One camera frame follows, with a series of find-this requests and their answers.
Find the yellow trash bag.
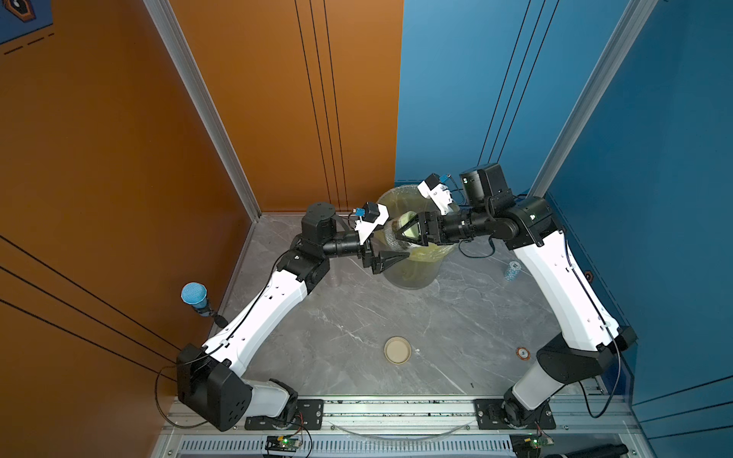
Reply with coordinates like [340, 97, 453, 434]
[374, 184, 457, 263]

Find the right circuit board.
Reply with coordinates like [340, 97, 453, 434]
[523, 436, 555, 457]

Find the red poker chip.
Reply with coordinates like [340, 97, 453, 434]
[515, 347, 531, 361]

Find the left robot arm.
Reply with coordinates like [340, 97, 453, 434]
[175, 202, 408, 431]

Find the blue foam-tipped microphone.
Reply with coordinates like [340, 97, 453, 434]
[181, 282, 214, 317]

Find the cream jar lid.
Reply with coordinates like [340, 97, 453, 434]
[384, 336, 412, 366]

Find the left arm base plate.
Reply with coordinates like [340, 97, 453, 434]
[244, 399, 324, 431]

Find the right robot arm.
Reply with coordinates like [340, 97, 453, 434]
[394, 162, 637, 429]

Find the left green circuit board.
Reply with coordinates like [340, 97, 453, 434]
[265, 436, 303, 454]

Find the aluminium front rail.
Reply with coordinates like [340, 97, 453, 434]
[152, 395, 654, 457]

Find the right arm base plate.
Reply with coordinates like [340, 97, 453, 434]
[473, 398, 557, 431]

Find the jar with green lid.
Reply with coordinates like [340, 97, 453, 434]
[384, 211, 417, 251]

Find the mesh trash bin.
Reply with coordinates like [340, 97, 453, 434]
[374, 184, 456, 290]

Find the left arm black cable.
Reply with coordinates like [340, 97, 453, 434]
[153, 365, 210, 431]

